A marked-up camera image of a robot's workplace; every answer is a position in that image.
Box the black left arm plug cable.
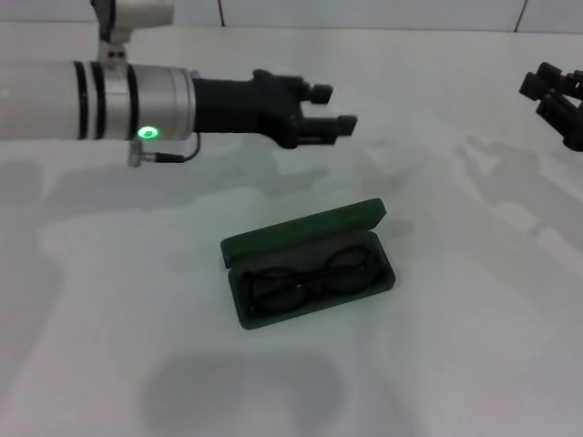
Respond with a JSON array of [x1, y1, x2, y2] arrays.
[[127, 134, 202, 168]]

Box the green glasses case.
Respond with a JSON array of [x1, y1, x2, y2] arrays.
[[220, 198, 397, 331]]

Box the black glasses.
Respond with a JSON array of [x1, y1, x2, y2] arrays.
[[245, 243, 382, 318]]

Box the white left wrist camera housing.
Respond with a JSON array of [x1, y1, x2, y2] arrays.
[[89, 0, 176, 69]]

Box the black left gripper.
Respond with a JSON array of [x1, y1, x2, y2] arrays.
[[191, 68, 360, 150]]

